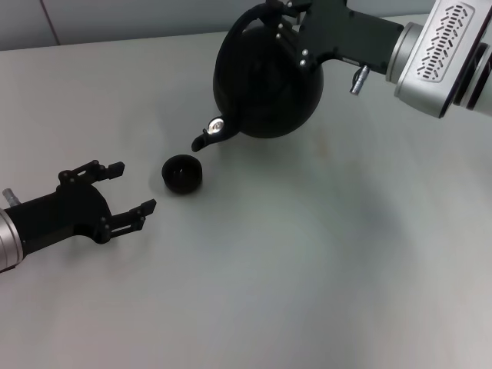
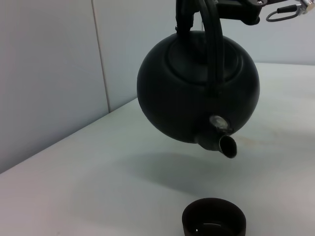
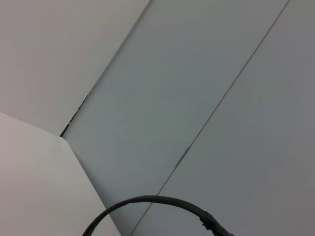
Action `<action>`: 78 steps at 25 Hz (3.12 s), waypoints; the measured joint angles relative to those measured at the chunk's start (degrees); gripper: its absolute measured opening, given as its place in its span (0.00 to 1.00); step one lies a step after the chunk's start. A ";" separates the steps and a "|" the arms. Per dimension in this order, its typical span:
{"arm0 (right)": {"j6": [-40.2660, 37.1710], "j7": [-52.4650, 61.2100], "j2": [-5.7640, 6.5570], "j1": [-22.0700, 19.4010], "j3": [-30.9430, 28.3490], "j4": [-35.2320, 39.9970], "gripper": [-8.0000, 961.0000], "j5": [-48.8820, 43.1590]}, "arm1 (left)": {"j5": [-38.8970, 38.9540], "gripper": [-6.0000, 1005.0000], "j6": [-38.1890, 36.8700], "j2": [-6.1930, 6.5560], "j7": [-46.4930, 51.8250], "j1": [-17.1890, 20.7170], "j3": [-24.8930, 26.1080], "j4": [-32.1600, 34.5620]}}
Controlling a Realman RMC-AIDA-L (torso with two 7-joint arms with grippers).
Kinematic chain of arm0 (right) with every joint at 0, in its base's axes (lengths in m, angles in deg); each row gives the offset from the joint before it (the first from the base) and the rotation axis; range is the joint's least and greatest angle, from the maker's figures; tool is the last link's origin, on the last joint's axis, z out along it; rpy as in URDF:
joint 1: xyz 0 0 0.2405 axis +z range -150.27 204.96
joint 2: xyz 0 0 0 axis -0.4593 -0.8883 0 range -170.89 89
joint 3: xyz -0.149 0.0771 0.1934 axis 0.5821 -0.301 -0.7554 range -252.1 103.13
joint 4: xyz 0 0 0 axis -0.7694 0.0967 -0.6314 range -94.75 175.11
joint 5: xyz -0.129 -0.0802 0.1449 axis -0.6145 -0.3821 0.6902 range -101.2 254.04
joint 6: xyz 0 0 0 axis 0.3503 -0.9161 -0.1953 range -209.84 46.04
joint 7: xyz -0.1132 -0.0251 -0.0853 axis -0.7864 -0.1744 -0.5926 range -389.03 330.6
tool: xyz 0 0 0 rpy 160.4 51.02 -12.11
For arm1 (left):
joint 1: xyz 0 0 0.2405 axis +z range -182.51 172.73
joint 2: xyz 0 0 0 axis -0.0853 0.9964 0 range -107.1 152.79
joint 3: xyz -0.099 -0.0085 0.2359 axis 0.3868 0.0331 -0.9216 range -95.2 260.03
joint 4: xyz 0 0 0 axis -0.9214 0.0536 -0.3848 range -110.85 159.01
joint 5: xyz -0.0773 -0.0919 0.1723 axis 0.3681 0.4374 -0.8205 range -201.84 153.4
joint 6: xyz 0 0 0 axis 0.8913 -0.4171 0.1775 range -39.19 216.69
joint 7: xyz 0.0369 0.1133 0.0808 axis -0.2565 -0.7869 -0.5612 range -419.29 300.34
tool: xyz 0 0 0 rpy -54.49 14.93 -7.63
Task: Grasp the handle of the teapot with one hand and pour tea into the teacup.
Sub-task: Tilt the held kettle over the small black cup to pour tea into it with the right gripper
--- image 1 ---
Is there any small dark teacup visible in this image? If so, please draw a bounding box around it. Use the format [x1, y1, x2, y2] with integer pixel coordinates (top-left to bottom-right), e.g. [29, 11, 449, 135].
[161, 153, 204, 196]

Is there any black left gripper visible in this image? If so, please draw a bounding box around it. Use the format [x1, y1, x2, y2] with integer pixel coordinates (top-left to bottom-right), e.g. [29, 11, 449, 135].
[5, 159, 158, 258]

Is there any black cast iron teapot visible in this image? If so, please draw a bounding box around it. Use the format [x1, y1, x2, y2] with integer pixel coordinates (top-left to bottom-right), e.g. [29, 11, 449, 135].
[191, 3, 326, 154]

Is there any left gripper cable connector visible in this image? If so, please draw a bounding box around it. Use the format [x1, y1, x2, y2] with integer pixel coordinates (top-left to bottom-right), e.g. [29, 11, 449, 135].
[2, 188, 22, 207]

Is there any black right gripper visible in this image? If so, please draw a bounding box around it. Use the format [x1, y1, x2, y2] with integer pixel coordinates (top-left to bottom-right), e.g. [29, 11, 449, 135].
[264, 0, 404, 76]

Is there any right gripper cable connector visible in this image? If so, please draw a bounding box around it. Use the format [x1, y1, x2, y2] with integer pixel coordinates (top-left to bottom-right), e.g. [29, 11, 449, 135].
[348, 64, 371, 95]

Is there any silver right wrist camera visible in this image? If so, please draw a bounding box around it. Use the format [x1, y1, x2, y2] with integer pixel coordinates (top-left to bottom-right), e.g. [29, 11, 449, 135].
[394, 0, 486, 119]

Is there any gripper cable connector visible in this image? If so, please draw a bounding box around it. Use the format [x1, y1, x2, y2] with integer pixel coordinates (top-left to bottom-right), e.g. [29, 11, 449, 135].
[348, 64, 371, 95]
[2, 188, 22, 207]

